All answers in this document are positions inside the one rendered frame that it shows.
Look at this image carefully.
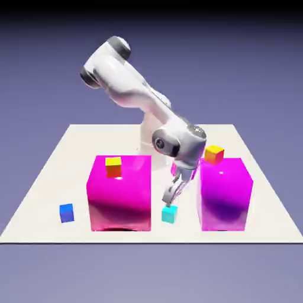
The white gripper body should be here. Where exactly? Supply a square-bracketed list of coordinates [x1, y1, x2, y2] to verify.
[161, 174, 192, 208]

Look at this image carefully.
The small cyan cube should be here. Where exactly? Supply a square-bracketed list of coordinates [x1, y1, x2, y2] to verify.
[161, 205, 179, 224]

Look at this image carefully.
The small orange cube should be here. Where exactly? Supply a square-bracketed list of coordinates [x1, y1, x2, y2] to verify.
[105, 156, 123, 179]
[204, 144, 225, 165]

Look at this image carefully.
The small blue cube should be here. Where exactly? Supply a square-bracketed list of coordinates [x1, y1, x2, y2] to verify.
[59, 203, 75, 224]

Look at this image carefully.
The large magenta box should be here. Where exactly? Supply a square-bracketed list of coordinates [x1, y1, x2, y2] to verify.
[196, 157, 254, 232]
[86, 154, 152, 232]

